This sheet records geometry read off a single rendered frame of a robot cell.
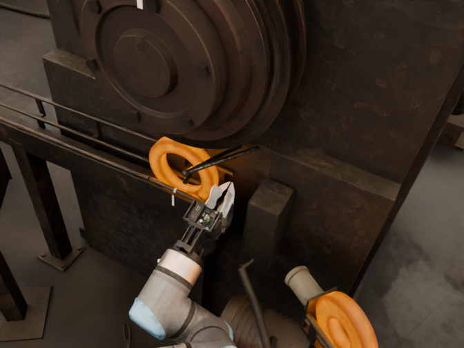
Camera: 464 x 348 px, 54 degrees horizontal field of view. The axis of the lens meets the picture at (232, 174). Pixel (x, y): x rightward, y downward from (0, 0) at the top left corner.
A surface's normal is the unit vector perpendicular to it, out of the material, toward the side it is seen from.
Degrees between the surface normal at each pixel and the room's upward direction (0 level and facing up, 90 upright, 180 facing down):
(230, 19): 57
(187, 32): 90
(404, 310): 0
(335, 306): 90
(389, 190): 0
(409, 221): 0
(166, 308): 41
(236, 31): 62
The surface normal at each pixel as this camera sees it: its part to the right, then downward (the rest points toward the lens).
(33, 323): 0.08, -0.69
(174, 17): -0.47, 0.61
